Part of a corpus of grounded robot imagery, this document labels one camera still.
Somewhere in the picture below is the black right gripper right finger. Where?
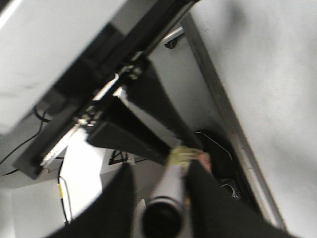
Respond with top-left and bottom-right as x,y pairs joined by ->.
127,59 -> 202,150

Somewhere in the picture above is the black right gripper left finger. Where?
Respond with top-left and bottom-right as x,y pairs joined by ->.
86,97 -> 170,165

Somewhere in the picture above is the red magnet taped to marker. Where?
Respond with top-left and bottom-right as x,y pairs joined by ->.
197,152 -> 211,173

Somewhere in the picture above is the black and white whiteboard marker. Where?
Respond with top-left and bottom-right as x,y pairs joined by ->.
142,146 -> 204,238

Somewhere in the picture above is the grey aluminium whiteboard tray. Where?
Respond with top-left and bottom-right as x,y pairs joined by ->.
182,13 -> 286,231

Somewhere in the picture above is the white whiteboard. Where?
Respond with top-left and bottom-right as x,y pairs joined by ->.
192,0 -> 317,238

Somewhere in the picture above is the black and yellow cable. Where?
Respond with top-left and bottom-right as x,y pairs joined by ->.
57,158 -> 73,224

